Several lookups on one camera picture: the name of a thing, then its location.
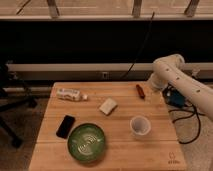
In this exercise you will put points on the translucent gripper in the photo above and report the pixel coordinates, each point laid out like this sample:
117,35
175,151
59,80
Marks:
155,97

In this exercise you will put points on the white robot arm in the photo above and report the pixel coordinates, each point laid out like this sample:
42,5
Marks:
167,70

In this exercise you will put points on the white sponge block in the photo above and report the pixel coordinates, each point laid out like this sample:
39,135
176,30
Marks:
108,106

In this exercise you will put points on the green glass bowl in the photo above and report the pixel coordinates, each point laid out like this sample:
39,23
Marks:
87,143

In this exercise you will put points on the black smartphone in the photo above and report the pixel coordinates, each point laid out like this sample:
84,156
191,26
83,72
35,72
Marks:
65,126

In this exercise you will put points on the white plastic bottle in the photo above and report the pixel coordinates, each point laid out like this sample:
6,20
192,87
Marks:
71,94

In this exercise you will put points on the black office chair base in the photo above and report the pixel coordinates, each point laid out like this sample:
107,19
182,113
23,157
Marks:
7,76

